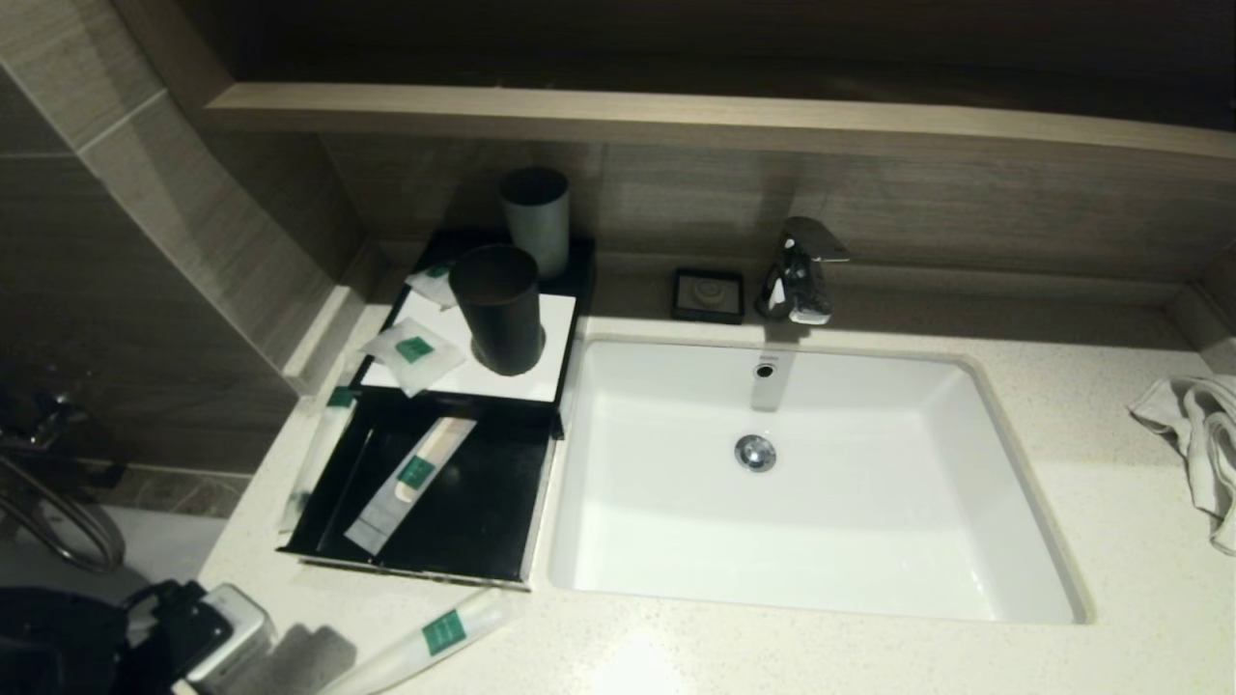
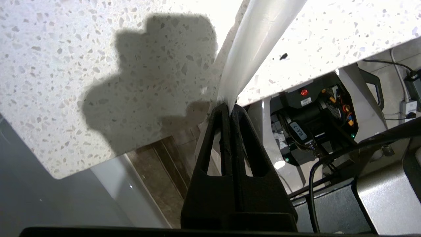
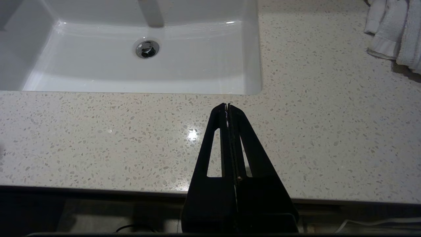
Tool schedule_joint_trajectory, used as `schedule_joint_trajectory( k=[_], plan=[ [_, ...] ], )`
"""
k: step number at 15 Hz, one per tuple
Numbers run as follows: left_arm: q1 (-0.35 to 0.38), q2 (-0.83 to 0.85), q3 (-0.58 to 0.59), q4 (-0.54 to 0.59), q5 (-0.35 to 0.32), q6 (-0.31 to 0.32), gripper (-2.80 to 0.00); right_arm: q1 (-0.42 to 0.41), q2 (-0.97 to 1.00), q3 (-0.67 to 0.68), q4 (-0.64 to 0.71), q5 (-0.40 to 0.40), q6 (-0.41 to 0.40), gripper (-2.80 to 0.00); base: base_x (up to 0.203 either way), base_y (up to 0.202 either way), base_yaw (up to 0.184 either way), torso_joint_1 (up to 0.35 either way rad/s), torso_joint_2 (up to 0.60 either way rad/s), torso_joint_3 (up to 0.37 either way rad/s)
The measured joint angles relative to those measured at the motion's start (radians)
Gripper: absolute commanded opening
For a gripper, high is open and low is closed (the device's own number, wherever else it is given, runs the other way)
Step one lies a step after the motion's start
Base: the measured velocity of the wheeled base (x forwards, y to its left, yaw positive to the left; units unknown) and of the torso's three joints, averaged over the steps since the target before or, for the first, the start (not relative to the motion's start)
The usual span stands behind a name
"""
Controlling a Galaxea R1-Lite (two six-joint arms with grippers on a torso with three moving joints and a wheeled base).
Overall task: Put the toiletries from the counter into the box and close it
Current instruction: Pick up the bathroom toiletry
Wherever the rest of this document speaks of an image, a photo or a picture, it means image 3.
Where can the chrome drain stopper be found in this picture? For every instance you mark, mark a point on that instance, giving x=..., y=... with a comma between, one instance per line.
x=147, y=49

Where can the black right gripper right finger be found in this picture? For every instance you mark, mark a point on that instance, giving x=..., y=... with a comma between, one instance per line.
x=263, y=204

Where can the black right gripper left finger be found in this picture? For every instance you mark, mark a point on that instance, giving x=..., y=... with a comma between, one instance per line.
x=210, y=204

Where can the white sink basin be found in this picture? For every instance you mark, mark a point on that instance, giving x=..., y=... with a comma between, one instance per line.
x=131, y=72

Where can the white towel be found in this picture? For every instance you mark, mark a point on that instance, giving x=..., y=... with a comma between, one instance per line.
x=391, y=29

